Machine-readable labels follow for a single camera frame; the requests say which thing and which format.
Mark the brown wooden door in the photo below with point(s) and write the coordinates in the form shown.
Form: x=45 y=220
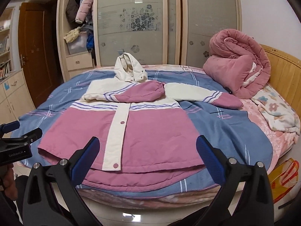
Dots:
x=37 y=56

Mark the yellow and red plastic bag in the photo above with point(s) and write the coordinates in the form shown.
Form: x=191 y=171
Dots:
x=285 y=176

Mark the blue garment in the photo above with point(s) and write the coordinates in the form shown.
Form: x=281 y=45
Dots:
x=90 y=42

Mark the row of books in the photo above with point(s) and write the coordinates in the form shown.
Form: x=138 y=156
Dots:
x=4 y=70

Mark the grey clothes pile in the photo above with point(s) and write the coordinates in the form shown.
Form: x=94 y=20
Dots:
x=87 y=27

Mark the translucent storage box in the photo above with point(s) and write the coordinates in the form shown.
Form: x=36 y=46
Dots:
x=77 y=46

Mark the beige low cabinet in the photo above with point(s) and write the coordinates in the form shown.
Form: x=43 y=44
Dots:
x=14 y=96

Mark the frosted sliding door floral panel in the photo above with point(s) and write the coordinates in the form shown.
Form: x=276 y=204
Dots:
x=141 y=9

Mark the dark hanging coat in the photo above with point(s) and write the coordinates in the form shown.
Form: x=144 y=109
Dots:
x=71 y=7

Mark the beige wardrobe drawer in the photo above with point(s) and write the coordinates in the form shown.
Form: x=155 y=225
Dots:
x=78 y=62

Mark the floral pillow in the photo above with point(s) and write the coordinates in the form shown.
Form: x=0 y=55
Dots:
x=277 y=108

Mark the frosted sliding door small flowers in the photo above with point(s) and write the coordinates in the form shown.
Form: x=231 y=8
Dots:
x=211 y=16

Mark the pink and white hooded jacket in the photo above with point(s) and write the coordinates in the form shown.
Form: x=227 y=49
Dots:
x=152 y=134

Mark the bookshelf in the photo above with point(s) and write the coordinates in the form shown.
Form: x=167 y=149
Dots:
x=6 y=42

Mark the pink puffer jacket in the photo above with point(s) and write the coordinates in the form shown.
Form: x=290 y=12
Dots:
x=84 y=7

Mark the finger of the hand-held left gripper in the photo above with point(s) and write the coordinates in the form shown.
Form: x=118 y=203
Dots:
x=31 y=135
x=10 y=126

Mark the beige wardrobe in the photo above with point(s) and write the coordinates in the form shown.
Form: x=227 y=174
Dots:
x=61 y=40

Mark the rolled pink quilt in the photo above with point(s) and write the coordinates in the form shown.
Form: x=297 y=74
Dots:
x=235 y=51

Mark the blue plaid bed sheet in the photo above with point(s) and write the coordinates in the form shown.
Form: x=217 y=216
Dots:
x=223 y=131

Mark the wooden headboard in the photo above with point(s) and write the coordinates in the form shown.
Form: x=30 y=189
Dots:
x=287 y=70

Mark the person's left hand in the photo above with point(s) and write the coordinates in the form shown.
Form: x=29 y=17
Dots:
x=8 y=179

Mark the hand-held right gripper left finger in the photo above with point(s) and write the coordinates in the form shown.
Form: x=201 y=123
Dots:
x=86 y=156

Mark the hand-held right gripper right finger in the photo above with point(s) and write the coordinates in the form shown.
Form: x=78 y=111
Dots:
x=209 y=160

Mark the yellow knit garment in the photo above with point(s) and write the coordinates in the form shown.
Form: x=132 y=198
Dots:
x=71 y=34

